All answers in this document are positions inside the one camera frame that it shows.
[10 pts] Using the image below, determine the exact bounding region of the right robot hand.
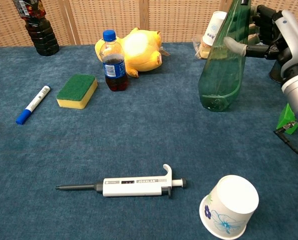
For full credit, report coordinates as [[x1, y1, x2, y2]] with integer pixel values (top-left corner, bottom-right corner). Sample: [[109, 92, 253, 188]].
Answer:
[[223, 4, 298, 84]]

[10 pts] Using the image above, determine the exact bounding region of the green spray bottle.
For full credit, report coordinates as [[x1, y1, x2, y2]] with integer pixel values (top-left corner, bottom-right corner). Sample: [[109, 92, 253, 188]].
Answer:
[[197, 0, 252, 113]]

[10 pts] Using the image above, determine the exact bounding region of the blue cap cola bottle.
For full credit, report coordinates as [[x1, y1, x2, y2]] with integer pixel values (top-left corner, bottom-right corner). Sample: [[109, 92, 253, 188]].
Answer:
[[99, 29, 130, 92]]

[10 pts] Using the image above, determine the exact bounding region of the dark tea bottle red label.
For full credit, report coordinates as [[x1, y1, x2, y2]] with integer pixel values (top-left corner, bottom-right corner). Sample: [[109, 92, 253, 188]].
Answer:
[[12, 0, 60, 57]]

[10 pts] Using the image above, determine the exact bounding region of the black mesh pen holder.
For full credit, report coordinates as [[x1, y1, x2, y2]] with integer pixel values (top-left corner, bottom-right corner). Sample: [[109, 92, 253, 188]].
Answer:
[[268, 59, 286, 85]]

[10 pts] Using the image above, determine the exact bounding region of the floral paper cup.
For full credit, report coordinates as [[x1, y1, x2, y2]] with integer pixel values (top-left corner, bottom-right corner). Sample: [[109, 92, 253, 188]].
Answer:
[[201, 10, 228, 47], [198, 174, 260, 239]]

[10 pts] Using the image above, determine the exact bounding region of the wrapped sandwich bread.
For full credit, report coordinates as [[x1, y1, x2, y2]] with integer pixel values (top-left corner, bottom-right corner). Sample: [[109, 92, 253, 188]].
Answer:
[[191, 36, 214, 60]]

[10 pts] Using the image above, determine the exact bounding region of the green toy building block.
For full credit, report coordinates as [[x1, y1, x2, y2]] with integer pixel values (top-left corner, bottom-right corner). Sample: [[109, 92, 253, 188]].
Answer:
[[276, 102, 298, 136]]

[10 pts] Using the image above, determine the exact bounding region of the yellow plush toy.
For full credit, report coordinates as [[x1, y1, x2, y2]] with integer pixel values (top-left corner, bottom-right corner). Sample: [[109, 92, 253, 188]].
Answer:
[[94, 27, 171, 79]]

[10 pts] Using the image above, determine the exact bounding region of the wicker folding screen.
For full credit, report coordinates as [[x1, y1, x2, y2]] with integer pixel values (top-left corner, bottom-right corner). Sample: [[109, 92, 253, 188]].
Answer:
[[0, 0, 298, 48]]

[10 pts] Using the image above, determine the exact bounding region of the yellow green sponge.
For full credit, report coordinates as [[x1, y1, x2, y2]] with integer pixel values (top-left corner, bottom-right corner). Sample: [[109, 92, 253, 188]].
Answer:
[[55, 73, 99, 110]]

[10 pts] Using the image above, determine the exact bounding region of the white laboratory pipette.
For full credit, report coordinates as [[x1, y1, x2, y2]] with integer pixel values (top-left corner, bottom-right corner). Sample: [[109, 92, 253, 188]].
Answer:
[[55, 163, 187, 200]]

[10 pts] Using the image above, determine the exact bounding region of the blue white marker pen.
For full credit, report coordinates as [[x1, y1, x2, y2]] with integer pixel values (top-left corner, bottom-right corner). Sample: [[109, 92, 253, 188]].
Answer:
[[15, 85, 52, 126]]

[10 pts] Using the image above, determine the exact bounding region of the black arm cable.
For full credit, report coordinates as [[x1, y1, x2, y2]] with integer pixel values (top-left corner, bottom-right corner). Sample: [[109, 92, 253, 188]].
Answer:
[[274, 120, 298, 161]]

